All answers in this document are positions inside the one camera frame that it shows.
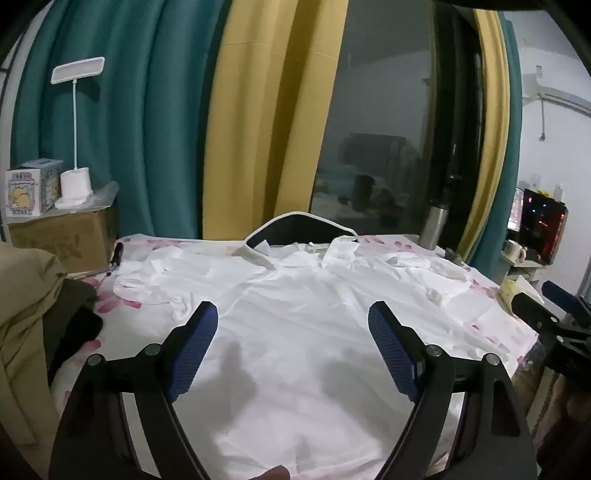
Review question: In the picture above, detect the white desk lamp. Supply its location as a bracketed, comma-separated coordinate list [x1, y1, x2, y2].
[51, 55, 106, 209]

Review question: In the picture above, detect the white garment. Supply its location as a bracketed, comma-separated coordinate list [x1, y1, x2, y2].
[113, 235, 539, 480]

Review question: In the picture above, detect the cardboard box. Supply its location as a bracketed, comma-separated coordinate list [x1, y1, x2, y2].
[7, 182, 120, 273]

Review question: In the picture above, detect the person's left hand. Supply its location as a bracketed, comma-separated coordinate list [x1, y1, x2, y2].
[249, 465, 291, 480]

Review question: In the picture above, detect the yellow curtain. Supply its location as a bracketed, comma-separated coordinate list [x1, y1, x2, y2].
[201, 0, 349, 241]
[455, 9, 511, 266]

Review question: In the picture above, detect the glass sliding door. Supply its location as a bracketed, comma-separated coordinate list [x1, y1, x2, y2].
[309, 0, 485, 250]

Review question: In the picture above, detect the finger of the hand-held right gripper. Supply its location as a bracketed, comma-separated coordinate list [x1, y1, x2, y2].
[542, 281, 591, 324]
[512, 292, 591, 365]

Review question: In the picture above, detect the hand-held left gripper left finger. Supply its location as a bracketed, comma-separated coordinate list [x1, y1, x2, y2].
[48, 300, 219, 480]

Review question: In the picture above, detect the yellow packet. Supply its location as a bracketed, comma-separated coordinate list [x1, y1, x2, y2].
[499, 276, 548, 315]

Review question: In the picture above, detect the dark cloth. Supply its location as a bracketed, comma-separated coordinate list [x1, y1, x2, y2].
[44, 277, 105, 384]

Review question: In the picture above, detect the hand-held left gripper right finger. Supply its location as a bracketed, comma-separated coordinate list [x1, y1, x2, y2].
[368, 300, 539, 480]

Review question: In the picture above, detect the white mug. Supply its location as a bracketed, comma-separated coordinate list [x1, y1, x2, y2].
[503, 239, 528, 263]

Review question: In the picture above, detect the lit monitor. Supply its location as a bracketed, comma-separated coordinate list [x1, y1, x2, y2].
[507, 187, 525, 232]

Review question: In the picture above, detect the white air conditioner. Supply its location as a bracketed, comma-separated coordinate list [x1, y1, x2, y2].
[522, 65, 591, 116]

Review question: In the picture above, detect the cartoon tissue box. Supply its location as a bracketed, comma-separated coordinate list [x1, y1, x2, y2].
[4, 159, 64, 219]

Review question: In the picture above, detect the beige cloth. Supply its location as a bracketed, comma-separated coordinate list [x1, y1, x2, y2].
[0, 242, 70, 480]

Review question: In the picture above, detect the steel thermos bottle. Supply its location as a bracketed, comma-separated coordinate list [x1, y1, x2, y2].
[418, 200, 451, 251]

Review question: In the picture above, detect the teal curtain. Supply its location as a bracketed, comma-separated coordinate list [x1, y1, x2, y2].
[475, 18, 525, 282]
[11, 0, 232, 241]

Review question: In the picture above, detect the black screwdriver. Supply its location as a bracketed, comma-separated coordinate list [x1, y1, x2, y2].
[107, 242, 124, 278]

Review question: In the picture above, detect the floral bed sheet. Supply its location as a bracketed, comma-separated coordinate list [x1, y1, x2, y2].
[48, 233, 541, 480]

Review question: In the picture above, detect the computer case with lights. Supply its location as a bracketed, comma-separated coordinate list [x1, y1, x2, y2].
[519, 187, 568, 266]

